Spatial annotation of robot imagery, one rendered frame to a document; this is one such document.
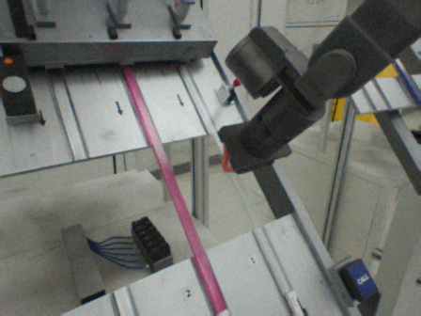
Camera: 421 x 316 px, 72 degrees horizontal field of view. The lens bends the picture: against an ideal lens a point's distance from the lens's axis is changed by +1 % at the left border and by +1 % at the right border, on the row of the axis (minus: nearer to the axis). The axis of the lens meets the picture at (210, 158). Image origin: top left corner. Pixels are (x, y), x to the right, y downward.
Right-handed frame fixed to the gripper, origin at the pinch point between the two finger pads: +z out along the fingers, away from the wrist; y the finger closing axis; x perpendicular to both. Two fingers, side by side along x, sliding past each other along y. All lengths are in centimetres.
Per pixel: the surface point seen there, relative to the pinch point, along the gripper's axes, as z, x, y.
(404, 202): -0.3, 18.1, -37.5
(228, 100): 0.6, -12.8, -6.3
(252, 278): 0.1, 17.3, 4.3
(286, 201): 0.4, 8.9, -8.2
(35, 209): 66, -21, 31
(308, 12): 22, -63, -85
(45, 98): 1.3, -17.5, 24.2
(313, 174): 62, -1, -85
